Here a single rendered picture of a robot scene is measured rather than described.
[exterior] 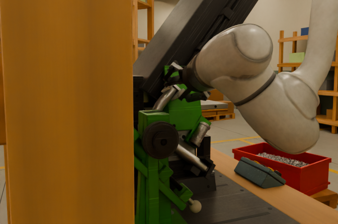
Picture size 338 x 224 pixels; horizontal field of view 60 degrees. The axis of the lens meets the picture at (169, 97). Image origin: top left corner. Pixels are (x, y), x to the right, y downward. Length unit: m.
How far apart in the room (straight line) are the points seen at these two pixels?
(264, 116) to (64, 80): 0.42
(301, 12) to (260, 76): 7.54
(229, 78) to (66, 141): 0.38
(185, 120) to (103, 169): 0.71
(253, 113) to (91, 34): 0.41
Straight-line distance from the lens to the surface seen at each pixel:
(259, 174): 0.98
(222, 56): 0.53
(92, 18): 0.23
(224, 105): 1.14
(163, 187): 0.64
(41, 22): 0.22
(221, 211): 0.81
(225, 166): 1.14
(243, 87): 0.55
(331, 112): 6.76
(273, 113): 0.57
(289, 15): 8.32
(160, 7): 10.94
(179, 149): 0.88
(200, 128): 0.91
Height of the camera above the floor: 1.26
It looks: 5 degrees down
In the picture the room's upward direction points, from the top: straight up
